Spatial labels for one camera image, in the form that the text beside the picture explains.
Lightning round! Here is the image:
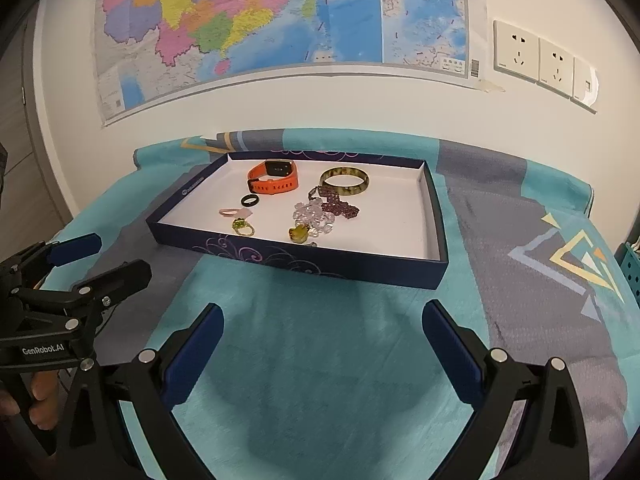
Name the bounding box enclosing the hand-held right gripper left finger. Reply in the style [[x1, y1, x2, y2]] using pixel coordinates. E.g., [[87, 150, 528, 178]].
[[55, 302, 226, 480]]

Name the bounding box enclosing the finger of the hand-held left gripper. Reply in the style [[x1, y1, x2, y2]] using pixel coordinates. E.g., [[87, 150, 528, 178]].
[[15, 259, 152, 331], [0, 232, 102, 291]]

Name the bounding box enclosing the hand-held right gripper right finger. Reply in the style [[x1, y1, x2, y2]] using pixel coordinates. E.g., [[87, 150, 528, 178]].
[[421, 300, 593, 480]]

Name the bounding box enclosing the dark blue cardboard box tray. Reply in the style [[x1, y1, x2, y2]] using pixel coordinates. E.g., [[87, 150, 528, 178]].
[[146, 149, 449, 291]]

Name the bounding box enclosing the orange smartwatch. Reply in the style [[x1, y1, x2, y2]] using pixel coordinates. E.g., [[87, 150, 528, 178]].
[[246, 159, 301, 195]]

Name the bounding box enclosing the purple beaded bracelet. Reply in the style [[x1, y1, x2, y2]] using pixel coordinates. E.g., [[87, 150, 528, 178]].
[[307, 185, 362, 220]]

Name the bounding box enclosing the clear crystal bead bracelet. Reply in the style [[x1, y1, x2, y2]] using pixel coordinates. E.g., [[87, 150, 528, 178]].
[[292, 201, 337, 238]]

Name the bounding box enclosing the tortoiseshell bangle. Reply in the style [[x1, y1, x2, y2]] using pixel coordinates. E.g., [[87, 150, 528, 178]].
[[320, 166, 370, 197]]

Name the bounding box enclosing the person's left hand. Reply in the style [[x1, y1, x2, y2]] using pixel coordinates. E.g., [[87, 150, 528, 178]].
[[0, 370, 66, 428]]

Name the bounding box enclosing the grey door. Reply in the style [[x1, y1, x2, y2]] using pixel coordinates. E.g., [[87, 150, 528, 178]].
[[0, 10, 76, 231]]

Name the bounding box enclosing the teal plastic basket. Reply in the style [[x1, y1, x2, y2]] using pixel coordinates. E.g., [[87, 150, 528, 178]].
[[617, 240, 640, 311]]

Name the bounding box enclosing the colourful wall map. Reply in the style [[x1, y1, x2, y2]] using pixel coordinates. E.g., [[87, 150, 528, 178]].
[[92, 0, 488, 128]]

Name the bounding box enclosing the white wall switch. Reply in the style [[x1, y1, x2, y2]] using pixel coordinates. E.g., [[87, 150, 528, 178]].
[[571, 55, 600, 113]]

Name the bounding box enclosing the white wall socket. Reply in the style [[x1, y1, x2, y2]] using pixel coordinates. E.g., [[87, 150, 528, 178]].
[[492, 19, 541, 81], [536, 35, 576, 98]]

